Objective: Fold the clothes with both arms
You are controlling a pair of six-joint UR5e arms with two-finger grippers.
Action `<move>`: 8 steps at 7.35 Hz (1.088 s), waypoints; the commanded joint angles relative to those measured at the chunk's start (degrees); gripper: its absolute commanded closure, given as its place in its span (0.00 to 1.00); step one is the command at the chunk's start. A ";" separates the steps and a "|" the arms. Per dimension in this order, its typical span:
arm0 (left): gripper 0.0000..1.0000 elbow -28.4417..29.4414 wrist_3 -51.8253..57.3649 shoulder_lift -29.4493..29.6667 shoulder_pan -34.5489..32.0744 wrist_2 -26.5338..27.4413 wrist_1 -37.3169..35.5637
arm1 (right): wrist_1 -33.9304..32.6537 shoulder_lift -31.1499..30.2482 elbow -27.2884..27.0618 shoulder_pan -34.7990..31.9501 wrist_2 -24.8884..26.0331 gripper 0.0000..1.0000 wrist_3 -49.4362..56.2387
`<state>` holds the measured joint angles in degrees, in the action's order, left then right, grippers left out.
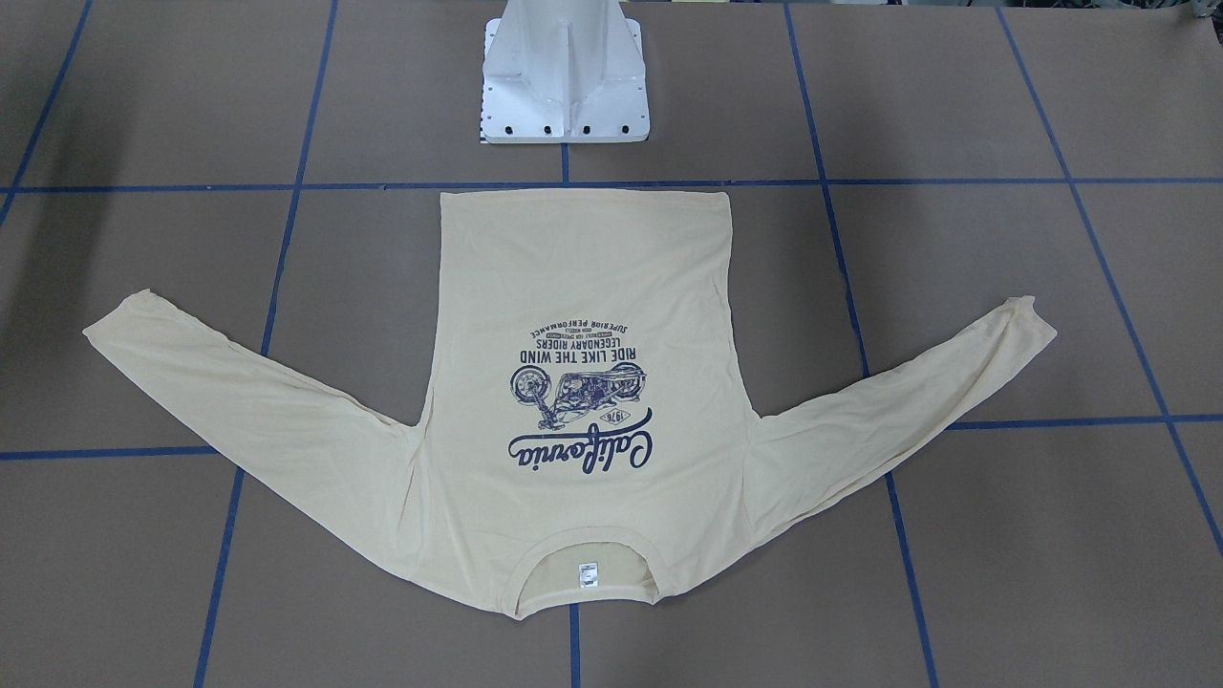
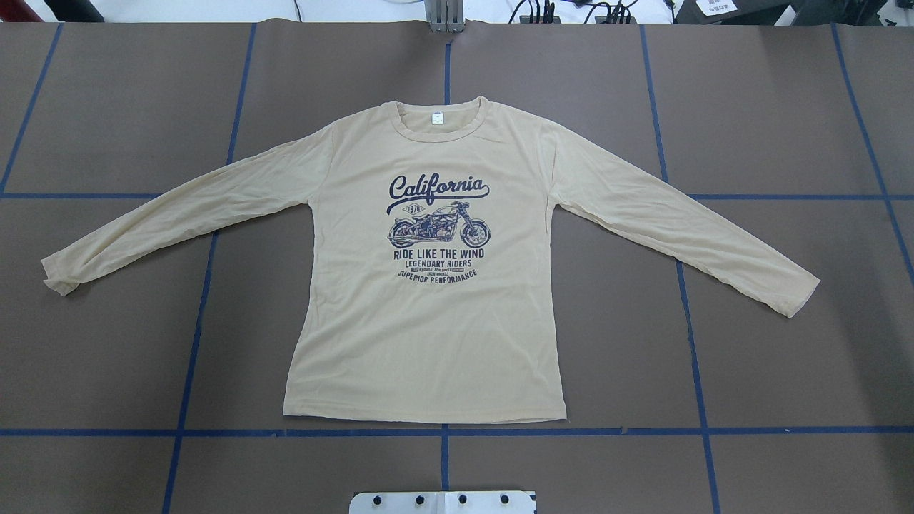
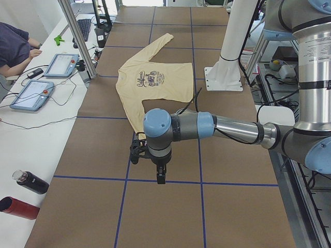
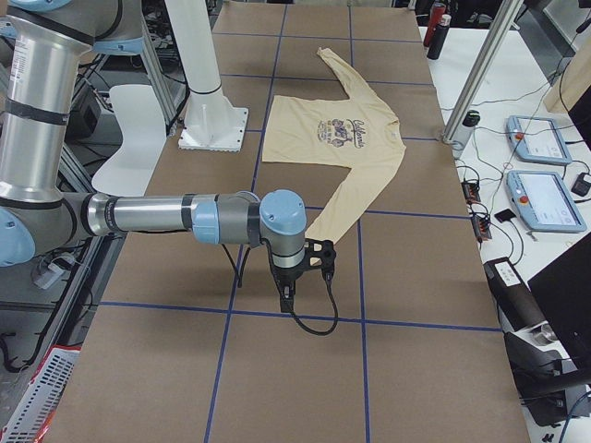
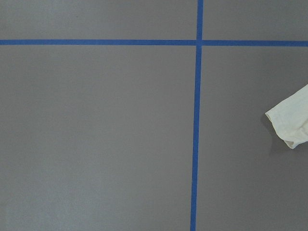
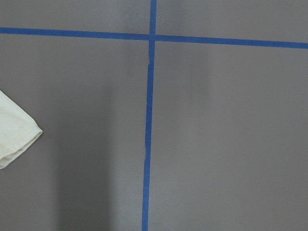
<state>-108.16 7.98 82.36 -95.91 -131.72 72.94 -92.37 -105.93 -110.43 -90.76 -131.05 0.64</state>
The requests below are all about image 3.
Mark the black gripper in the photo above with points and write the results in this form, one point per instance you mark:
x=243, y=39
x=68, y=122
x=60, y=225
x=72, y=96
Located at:
x=160, y=162

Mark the beige long sleeve shirt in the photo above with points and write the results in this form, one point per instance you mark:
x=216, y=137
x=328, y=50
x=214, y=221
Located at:
x=140, y=79

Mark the white curved sheet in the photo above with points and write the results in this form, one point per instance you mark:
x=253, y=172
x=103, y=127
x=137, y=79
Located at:
x=280, y=115

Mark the black water bottle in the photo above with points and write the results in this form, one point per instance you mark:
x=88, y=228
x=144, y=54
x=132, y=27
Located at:
x=30, y=181

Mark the far blue teach pendant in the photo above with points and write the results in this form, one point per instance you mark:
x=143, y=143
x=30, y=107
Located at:
x=61, y=66

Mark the blue teach pendant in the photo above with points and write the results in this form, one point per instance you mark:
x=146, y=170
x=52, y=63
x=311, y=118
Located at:
x=33, y=96
x=61, y=66

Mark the near blue teach pendant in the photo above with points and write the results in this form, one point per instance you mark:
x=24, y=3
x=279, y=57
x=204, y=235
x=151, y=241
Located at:
x=33, y=96

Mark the black monitor stand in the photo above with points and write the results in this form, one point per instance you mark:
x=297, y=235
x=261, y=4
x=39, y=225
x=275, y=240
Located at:
x=104, y=23

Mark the red water bottle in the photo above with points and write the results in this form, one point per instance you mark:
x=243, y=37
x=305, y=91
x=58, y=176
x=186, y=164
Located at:
x=19, y=208

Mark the black phone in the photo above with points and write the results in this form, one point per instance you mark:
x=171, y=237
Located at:
x=35, y=73

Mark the black keyboard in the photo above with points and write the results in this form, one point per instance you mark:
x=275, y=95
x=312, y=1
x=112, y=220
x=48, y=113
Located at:
x=85, y=26

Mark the green plastic tool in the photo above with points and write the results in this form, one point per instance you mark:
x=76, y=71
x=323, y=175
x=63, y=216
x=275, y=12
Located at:
x=58, y=40

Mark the seated person in blue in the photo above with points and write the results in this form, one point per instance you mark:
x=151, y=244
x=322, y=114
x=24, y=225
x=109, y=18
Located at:
x=17, y=50

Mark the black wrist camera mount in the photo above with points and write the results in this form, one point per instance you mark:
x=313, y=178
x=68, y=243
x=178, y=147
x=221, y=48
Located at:
x=138, y=149

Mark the aluminium frame post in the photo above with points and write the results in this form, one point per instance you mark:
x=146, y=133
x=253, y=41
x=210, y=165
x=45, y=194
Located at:
x=75, y=30

